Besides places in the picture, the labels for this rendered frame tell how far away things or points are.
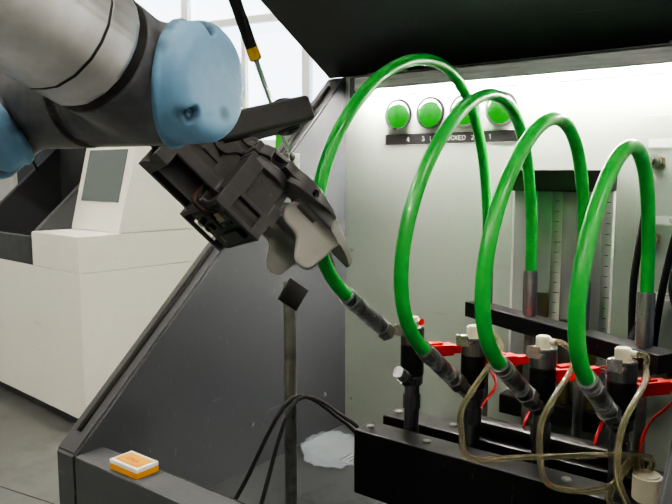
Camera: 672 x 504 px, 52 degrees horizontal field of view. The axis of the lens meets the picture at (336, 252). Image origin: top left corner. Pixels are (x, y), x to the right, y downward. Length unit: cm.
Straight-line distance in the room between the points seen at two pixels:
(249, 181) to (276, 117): 8
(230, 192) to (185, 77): 20
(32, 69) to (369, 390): 96
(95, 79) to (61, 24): 4
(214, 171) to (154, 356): 40
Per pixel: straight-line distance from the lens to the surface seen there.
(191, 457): 103
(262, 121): 64
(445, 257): 112
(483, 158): 96
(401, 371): 81
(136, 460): 84
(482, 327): 61
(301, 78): 555
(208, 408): 103
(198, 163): 60
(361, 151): 120
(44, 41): 38
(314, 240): 64
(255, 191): 61
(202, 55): 43
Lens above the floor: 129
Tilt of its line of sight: 7 degrees down
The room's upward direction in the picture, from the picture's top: straight up
